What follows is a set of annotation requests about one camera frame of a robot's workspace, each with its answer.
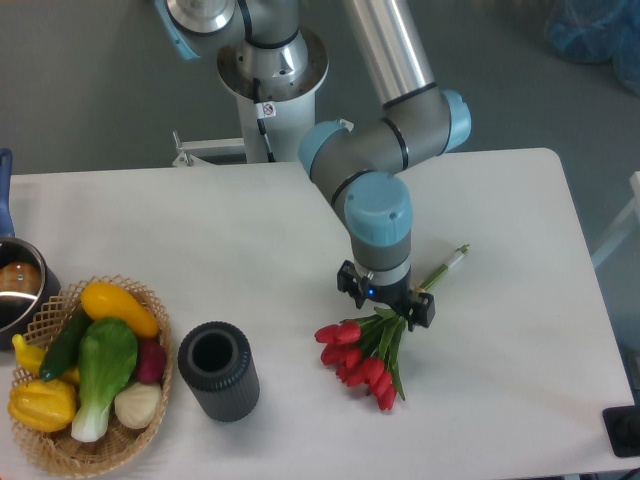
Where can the red radish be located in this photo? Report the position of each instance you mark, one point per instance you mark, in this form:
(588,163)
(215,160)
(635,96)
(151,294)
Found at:
(152,359)

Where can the blue plastic bag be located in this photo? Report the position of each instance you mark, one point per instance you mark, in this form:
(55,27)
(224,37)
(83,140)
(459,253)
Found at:
(597,32)

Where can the white garlic bulb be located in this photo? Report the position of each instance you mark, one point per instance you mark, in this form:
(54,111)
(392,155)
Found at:
(136,405)

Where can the black device at table edge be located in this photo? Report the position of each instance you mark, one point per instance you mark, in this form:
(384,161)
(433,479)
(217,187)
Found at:
(622,426)

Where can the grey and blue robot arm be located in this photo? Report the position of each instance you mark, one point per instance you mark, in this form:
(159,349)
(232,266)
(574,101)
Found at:
(356,170)

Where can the dark grey ribbed vase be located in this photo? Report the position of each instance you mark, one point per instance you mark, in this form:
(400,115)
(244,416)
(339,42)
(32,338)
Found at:
(216,362)

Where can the dark pot with blue handle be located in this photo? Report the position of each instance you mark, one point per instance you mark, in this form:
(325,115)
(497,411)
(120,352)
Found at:
(27,281)

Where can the green cucumber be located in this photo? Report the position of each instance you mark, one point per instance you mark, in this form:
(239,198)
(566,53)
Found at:
(63,352)

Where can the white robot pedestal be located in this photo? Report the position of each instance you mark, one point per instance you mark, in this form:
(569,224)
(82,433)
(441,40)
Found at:
(275,92)

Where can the yellow bell pepper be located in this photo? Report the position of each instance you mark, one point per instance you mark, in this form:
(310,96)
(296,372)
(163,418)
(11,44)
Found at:
(43,406)

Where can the white frame at right edge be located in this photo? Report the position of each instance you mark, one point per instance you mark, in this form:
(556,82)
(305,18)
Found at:
(624,223)

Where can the yellow squash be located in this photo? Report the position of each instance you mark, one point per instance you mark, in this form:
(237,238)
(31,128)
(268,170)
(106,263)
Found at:
(101,300)

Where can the red tulip bouquet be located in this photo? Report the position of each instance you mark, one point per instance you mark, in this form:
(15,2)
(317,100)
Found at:
(364,351)

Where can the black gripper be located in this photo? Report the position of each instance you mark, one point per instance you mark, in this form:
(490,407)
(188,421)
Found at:
(390,288)

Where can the green bok choy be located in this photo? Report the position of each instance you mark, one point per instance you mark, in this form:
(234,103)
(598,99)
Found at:
(107,357)

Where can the woven wicker basket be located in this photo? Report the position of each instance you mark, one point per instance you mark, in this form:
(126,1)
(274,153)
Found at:
(58,453)

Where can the small yellow gourd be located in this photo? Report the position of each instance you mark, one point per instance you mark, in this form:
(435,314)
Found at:
(30,358)

